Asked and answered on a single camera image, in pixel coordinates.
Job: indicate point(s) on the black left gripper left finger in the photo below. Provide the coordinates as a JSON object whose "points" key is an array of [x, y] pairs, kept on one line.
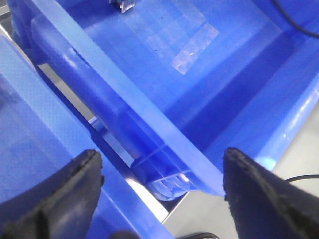
{"points": [[60, 207]]}

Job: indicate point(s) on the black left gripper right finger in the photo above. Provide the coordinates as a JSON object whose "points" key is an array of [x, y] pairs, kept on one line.
{"points": [[265, 206]]}

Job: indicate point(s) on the blue source crate with buttons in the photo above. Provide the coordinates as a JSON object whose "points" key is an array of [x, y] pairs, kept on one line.
{"points": [[39, 135]]}

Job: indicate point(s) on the blue target plastic crate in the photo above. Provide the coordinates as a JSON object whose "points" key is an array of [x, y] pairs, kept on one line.
{"points": [[176, 82]]}

